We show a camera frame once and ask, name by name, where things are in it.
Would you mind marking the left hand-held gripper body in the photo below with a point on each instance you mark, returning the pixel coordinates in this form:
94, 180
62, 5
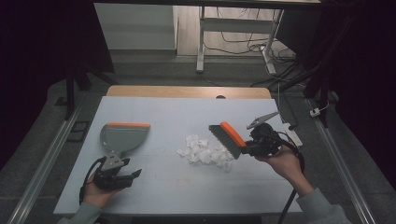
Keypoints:
109, 180

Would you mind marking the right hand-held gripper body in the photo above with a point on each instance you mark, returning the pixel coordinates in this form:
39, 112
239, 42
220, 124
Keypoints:
266, 140

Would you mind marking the orange and grey hand brush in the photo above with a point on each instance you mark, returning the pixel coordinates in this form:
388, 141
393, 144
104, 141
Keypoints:
230, 138

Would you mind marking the grey dustpan with orange edge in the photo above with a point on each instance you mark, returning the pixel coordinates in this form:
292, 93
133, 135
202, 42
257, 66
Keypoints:
126, 137

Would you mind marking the white paper scraps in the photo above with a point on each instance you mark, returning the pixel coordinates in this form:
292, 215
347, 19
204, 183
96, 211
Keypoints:
204, 152

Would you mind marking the person's left hand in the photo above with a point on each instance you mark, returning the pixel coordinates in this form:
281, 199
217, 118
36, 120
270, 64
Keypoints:
99, 194

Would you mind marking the person's right hand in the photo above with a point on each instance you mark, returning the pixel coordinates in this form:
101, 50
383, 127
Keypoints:
285, 166

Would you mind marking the white power strip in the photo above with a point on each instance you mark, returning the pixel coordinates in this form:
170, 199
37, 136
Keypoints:
294, 137

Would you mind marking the white table cover board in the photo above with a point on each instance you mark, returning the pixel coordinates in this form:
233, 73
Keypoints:
174, 193

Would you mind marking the small white adapter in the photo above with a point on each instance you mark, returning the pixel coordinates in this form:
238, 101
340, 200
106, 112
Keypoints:
315, 112

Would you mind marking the wooden table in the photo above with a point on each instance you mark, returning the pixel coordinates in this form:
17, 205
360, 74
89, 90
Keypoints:
174, 91

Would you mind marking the black metal stand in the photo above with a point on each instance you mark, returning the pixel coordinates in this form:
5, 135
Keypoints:
70, 90
323, 71

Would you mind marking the white cabinet panel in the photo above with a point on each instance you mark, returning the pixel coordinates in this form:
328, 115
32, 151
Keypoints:
137, 28

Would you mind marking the black rectangular floor frame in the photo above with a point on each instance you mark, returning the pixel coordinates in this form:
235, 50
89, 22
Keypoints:
78, 132

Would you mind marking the aluminium rail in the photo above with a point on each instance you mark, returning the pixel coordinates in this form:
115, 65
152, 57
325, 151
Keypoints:
46, 158
342, 161

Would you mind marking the white desk frame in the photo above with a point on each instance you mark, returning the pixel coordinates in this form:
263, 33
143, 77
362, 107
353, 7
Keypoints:
236, 25

